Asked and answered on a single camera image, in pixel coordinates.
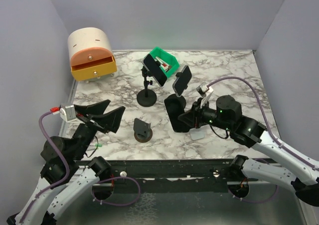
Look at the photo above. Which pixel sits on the green plastic bin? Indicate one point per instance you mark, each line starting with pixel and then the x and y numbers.
pixel 168 58

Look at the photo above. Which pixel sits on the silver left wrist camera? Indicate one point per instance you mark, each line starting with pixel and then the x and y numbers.
pixel 66 111

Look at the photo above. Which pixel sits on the black phone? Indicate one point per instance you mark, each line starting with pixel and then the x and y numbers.
pixel 155 71
pixel 174 109

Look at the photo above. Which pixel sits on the beige orange drawer box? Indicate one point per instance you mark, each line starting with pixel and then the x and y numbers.
pixel 90 54

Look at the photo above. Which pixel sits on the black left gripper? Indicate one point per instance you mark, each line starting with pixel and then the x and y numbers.
pixel 111 120

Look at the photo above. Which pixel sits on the silver-edged phone on short stand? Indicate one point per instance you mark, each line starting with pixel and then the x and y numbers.
pixel 182 80

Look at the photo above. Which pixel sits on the black tall phone stand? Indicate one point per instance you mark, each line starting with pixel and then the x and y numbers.
pixel 146 97

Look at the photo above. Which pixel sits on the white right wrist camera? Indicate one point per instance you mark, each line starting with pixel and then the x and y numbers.
pixel 205 92

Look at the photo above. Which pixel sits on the items inside green bin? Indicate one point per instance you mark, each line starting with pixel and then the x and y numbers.
pixel 166 67

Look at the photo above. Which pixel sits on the black phone on tall stand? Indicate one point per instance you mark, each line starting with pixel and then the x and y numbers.
pixel 155 71

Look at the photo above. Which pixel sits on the silver folding phone stand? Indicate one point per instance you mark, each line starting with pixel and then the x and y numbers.
pixel 197 134

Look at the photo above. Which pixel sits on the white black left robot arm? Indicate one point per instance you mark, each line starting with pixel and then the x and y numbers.
pixel 54 191

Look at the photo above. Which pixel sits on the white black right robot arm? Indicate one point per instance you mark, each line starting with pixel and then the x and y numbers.
pixel 297 172

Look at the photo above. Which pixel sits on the brown round-base phone stand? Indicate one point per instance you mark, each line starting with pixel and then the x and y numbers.
pixel 142 130

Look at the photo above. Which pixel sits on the black front rail bar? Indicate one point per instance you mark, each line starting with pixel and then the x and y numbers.
pixel 172 176

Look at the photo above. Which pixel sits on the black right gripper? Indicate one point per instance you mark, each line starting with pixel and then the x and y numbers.
pixel 193 118

